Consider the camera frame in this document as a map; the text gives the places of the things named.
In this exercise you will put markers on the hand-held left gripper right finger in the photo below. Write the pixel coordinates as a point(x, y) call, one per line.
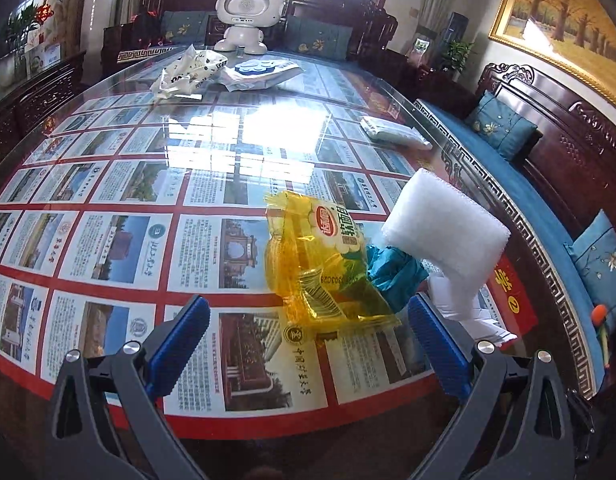
point(435, 342)

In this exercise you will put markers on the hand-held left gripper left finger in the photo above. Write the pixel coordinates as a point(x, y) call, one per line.
point(180, 342)

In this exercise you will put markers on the teal green plastic bag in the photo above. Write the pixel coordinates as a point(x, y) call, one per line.
point(393, 272)

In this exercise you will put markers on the white foam block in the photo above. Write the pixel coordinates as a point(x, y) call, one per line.
point(445, 230)

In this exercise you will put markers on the yellow clear bread wrapper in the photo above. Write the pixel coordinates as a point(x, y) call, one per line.
point(318, 265)

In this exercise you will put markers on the white paper sheet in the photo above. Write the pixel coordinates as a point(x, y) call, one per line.
point(463, 310)

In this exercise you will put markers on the red bordered photo poster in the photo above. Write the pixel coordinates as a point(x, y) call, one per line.
point(112, 240)

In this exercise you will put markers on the blue sofa seat pad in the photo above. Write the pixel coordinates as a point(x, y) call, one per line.
point(538, 220)

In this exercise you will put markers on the orange green plush toy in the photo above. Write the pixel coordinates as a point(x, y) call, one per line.
point(600, 317)

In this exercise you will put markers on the blue embroidered cushion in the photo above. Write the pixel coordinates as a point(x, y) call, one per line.
point(600, 260)
point(500, 125)
point(320, 37)
point(185, 25)

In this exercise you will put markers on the white tissue packet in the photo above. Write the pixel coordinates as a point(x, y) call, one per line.
point(393, 131)

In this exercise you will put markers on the carved wooden sofa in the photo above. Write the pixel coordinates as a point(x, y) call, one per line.
point(573, 160)

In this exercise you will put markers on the wooden side table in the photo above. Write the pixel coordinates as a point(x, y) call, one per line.
point(428, 75)

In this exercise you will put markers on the white spotted plastic bag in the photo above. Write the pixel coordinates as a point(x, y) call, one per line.
point(187, 72)

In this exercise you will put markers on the white wipes packet blue lid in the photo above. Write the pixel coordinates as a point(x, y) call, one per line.
point(260, 72)

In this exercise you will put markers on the carved wooden television cabinet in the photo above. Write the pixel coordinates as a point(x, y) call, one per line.
point(32, 95)

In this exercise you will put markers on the potted green plant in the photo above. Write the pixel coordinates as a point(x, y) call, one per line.
point(458, 55)

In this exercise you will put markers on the water dispenser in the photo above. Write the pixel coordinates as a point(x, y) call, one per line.
point(455, 25)

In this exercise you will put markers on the white blue box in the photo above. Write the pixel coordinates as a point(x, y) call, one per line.
point(42, 55)

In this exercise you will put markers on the carved wooden armchair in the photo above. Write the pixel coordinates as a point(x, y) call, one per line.
point(152, 0)
point(368, 30)

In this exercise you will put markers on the white robot toy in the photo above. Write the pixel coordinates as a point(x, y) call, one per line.
point(245, 15)

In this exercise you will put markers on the gold framed tree painting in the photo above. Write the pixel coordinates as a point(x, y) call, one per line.
point(563, 25)

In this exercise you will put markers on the bamboo plant in glass vase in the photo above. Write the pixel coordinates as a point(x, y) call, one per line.
point(20, 27)

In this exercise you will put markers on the small photo frame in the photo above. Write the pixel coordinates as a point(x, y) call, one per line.
point(420, 49)

